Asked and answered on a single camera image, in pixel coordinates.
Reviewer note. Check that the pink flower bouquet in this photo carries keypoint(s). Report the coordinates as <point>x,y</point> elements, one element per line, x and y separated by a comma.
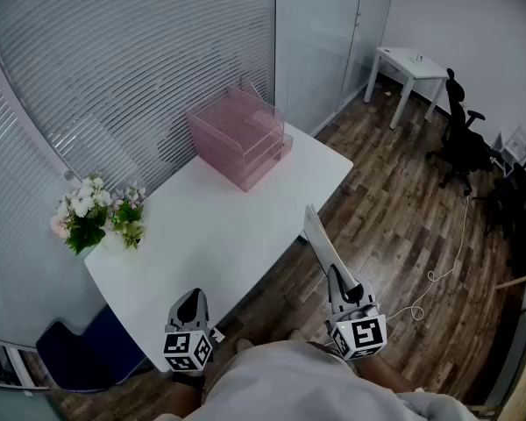
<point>129,217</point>

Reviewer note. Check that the person's white shirt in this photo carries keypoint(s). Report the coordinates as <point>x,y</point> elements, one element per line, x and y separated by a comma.
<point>289,388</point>

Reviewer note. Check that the person's left forearm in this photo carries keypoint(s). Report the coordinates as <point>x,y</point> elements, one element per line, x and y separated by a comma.
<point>188,397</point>

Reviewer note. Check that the small round wall knob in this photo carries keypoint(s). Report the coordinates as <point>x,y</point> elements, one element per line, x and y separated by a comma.
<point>68,174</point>

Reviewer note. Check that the pink transparent drawer organizer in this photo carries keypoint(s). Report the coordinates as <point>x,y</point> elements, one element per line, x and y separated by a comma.
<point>228,147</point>

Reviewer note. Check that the black office chair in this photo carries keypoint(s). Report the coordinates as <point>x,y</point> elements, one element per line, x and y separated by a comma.
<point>462,143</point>
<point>519,204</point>

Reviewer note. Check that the person's leg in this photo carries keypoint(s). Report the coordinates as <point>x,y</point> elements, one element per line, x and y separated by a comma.
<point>242,346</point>
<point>295,336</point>

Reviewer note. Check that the small white table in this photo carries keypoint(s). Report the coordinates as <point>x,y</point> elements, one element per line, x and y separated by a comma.
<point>414,70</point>

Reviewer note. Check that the white booklet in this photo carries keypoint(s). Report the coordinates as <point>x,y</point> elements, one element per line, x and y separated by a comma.
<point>322,244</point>

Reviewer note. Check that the small white item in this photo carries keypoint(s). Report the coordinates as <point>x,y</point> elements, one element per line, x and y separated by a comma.
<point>418,57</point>

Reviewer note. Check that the person's right leg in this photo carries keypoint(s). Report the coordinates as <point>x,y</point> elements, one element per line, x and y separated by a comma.
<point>295,336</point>

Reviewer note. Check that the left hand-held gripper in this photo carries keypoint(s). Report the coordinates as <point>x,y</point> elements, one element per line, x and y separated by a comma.
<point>186,347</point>

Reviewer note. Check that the white flower bouquet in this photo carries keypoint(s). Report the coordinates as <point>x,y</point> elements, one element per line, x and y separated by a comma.
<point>83,211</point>

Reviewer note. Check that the grey window blinds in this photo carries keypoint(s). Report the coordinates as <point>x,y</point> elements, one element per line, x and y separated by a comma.
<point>114,59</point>

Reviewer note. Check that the person's right forearm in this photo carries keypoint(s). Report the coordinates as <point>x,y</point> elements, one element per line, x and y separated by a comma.
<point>385,375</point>

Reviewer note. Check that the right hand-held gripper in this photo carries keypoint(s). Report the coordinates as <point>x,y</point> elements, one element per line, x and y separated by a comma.
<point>364,333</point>

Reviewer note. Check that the dark blue chair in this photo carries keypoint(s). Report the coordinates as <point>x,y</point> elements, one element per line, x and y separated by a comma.
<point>92,353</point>

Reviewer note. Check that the person's left leg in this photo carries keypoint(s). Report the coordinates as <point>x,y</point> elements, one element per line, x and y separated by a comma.
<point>242,346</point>

